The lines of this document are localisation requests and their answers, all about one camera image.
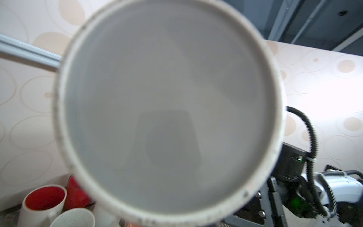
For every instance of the cream speckled mug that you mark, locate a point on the cream speckled mug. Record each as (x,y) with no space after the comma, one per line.
(77,217)

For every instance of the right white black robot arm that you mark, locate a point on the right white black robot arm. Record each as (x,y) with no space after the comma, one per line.
(332,198)

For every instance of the white ribbed mug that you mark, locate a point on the white ribbed mug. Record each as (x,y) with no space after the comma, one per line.
(104,218)

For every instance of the horizontal aluminium rail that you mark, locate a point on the horizontal aluminium rail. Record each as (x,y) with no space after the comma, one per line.
(22,50)

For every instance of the tall dark grey mug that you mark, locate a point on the tall dark grey mug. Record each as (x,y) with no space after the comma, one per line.
(169,113)

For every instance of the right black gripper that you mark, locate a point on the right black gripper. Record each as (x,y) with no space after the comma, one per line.
(265,209)

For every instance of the white mug red inside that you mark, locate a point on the white mug red inside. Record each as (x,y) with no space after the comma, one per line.
(42,206)

